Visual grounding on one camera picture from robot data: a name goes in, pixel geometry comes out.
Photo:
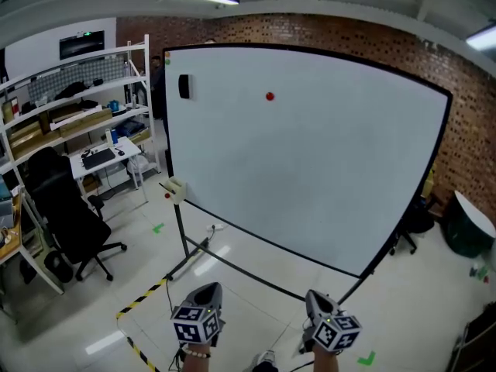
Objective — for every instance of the person's shoe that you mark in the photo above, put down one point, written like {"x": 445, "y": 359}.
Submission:
{"x": 264, "y": 360}

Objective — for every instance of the blue water bottle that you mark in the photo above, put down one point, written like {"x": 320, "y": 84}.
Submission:
{"x": 114, "y": 136}

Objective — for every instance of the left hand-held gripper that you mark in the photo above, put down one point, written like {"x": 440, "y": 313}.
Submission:
{"x": 195, "y": 319}

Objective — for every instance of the small white desk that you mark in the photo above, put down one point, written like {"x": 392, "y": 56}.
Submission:
{"x": 106, "y": 157}

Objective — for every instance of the person's right forearm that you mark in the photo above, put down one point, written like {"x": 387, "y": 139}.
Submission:
{"x": 324, "y": 361}

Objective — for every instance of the white power strip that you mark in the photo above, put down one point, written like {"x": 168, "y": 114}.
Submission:
{"x": 216, "y": 227}

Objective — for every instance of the white bottle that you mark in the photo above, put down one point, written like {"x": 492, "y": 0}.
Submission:
{"x": 108, "y": 136}

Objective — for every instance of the ceiling panel light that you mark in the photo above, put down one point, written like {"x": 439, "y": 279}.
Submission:
{"x": 482, "y": 37}

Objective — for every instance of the person's left forearm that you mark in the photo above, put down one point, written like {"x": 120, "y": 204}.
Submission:
{"x": 194, "y": 361}

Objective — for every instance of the large white whiteboard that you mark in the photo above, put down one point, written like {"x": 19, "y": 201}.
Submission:
{"x": 306, "y": 153}

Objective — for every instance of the wooden workbench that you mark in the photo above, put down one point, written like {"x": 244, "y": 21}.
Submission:
{"x": 11, "y": 227}

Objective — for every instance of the black office chair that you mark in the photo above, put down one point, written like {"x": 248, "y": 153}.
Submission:
{"x": 66, "y": 211}

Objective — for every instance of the white marker tray box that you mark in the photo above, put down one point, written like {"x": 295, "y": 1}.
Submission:
{"x": 176, "y": 190}

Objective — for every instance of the red round magnet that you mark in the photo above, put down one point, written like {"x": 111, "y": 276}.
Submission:
{"x": 270, "y": 96}

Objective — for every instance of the black keyboard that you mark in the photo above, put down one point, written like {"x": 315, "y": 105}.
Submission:
{"x": 98, "y": 158}

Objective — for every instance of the white metal shelving unit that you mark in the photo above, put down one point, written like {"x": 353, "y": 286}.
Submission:
{"x": 73, "y": 99}

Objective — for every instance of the cardboard box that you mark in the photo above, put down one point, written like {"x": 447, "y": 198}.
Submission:
{"x": 83, "y": 121}

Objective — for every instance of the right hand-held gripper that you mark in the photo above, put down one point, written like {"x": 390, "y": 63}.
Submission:
{"x": 332, "y": 326}

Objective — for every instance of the black whiteboard eraser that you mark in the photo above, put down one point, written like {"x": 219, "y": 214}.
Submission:
{"x": 184, "y": 86}

